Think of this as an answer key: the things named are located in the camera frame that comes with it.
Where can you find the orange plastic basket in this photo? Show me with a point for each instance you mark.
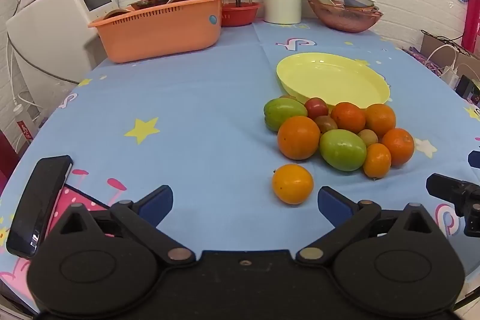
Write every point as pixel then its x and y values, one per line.
pixel 157 31

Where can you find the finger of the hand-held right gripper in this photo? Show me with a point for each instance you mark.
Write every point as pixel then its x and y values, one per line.
pixel 474 158
pixel 444 188

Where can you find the green mango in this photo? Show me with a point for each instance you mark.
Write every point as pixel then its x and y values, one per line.
pixel 285 113
pixel 342 149

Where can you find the white charger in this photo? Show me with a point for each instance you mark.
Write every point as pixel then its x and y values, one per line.
pixel 450 75

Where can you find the black smartphone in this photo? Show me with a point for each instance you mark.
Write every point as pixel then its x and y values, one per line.
pixel 37 207

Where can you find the cardboard box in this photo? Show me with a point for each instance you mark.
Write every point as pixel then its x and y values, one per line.
pixel 431 42

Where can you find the white bottle red label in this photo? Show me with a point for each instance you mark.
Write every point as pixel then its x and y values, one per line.
pixel 25 125

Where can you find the yellow plastic plate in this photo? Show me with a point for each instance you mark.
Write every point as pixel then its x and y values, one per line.
pixel 333 80

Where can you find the yellowish orange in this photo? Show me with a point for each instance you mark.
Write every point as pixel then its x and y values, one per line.
pixel 292 184

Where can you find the dark metal dish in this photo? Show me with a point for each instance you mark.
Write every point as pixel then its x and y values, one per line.
pixel 150 3

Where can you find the white appliance with screen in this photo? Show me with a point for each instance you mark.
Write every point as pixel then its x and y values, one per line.
pixel 48 35

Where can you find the small orange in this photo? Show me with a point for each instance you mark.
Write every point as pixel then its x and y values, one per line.
pixel 377 160

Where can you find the red panel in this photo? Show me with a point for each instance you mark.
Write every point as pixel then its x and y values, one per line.
pixel 473 24

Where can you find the blue printed tablecloth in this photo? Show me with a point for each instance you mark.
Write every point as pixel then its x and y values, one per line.
pixel 187 98

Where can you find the red cherry tomato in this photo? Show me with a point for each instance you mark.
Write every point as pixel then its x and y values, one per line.
pixel 316 107

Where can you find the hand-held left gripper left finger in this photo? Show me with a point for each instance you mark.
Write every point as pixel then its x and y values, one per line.
pixel 157 203

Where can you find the red plastic colander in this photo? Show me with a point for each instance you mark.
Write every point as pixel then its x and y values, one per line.
pixel 240 15

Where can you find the pink glass bowl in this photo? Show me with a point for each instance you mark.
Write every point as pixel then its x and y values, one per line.
pixel 343 20

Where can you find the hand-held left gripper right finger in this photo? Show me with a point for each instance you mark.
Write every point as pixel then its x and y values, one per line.
pixel 333 203

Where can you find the black box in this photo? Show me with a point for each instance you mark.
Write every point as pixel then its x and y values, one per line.
pixel 468 89

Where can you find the pink patterned cloth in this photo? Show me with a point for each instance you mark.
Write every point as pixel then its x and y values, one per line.
pixel 423 61

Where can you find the brown cherry tomato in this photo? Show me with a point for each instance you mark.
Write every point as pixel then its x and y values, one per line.
pixel 325 124

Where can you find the small brown kiwi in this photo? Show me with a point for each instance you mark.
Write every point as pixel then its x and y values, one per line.
pixel 367 137

